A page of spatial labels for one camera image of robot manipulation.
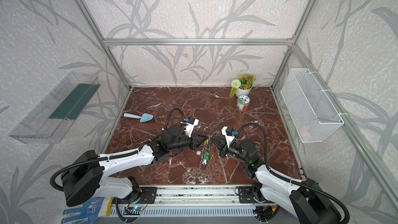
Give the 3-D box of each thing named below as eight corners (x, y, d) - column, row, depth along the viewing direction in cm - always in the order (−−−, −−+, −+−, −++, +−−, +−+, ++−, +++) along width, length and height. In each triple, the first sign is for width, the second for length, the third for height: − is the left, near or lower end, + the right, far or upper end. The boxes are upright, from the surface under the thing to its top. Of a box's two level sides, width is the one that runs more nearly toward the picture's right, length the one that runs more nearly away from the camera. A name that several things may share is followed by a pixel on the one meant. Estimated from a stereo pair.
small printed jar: (237, 111, 108) (239, 104, 101) (236, 102, 113) (237, 95, 107) (248, 111, 108) (250, 104, 101) (246, 102, 113) (248, 95, 107)
